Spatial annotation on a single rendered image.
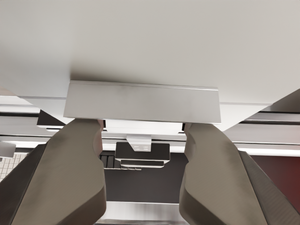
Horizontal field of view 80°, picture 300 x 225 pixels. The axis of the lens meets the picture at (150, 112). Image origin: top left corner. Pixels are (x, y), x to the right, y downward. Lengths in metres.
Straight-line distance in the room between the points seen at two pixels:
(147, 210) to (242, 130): 0.36
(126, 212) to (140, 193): 0.50
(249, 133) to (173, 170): 0.33
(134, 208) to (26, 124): 0.41
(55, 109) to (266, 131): 0.49
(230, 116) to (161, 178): 0.58
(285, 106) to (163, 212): 0.54
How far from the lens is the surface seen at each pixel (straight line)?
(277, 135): 0.56
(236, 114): 0.17
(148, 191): 0.72
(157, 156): 0.40
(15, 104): 0.30
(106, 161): 0.61
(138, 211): 0.22
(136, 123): 0.18
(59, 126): 0.24
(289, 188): 0.89
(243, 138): 0.51
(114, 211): 0.23
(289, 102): 0.67
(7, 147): 0.61
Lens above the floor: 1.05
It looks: 19 degrees down
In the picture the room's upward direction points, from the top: 178 degrees counter-clockwise
